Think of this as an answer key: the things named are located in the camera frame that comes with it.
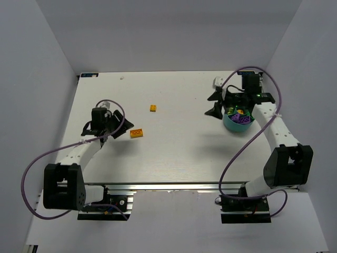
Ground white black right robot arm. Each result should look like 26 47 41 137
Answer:
205 71 313 201

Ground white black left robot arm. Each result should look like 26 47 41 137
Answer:
43 107 134 211

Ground yellow long lego brick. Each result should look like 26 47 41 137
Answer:
130 129 143 139

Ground teal round divided container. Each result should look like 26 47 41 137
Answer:
223 106 255 132

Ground blue label sticker right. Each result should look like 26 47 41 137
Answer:
237 70 255 76

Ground blue label sticker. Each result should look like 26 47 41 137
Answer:
237 70 255 76
80 73 98 78

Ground blue label sticker left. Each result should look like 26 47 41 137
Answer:
80 73 98 78

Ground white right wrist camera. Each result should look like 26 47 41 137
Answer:
212 76 225 89

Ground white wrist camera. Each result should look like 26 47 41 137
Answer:
98 100 110 110
212 76 225 89

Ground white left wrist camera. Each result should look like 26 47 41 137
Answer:
98 100 110 110

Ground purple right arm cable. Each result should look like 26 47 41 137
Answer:
219 66 288 218

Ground aluminium table edge rail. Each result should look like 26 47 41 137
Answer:
86 182 300 194

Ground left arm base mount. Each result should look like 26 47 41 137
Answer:
77 186 134 221

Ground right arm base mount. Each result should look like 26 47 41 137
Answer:
214 196 271 224

